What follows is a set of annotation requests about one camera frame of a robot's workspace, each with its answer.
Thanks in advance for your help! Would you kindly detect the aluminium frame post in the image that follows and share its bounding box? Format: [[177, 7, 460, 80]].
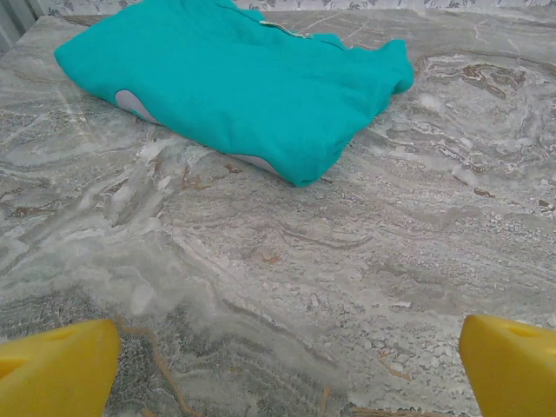
[[0, 0, 40, 56]]

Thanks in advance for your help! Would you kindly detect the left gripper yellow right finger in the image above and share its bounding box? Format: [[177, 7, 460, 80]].
[[459, 314, 556, 417]]

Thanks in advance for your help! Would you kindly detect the folded teal t-shirt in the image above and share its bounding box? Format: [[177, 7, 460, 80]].
[[53, 0, 416, 188]]

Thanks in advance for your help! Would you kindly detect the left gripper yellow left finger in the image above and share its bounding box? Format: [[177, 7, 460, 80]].
[[0, 319, 122, 417]]

